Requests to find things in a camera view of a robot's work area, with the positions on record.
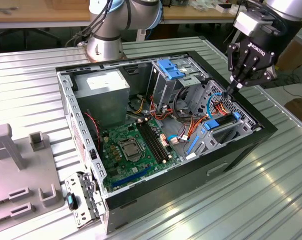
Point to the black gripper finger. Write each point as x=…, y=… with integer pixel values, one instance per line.
x=258, y=77
x=242, y=62

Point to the hard disk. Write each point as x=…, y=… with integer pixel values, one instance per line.
x=210, y=125

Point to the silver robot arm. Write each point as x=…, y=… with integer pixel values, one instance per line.
x=103, y=45

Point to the grey disk bay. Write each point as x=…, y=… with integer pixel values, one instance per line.
x=208, y=147

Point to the large brown carton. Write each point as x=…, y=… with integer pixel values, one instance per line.
x=298, y=57

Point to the brown cardboard box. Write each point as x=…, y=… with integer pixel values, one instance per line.
x=299, y=110

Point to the small white box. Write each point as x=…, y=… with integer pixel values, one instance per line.
x=233, y=10

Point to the blue drive cage latch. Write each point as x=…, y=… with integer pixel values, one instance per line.
x=169, y=68

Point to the grey optical drive cage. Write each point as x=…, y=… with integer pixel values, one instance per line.
x=163, y=87

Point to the black RAM slot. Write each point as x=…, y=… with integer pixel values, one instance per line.
x=150, y=142
x=157, y=140

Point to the black PC case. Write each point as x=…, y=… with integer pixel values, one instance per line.
x=190, y=180

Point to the CPU socket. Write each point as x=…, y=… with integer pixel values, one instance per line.
x=140, y=146

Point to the silver CPU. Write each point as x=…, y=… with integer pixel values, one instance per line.
x=130, y=150

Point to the grey power supply unit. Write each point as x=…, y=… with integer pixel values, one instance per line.
x=103, y=107

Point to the blue expansion slot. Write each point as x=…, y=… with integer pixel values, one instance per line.
x=130, y=177

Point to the green motherboard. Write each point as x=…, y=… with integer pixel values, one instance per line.
x=110, y=155

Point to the silver expansion card retainer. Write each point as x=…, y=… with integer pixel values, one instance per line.
x=75, y=182

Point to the wooden workbench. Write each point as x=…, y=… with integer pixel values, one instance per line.
x=40, y=15

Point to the grey parts rack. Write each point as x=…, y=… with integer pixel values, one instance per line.
x=28, y=170

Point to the metal wrench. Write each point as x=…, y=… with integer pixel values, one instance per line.
x=3, y=10

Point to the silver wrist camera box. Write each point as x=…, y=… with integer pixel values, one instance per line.
x=251, y=23

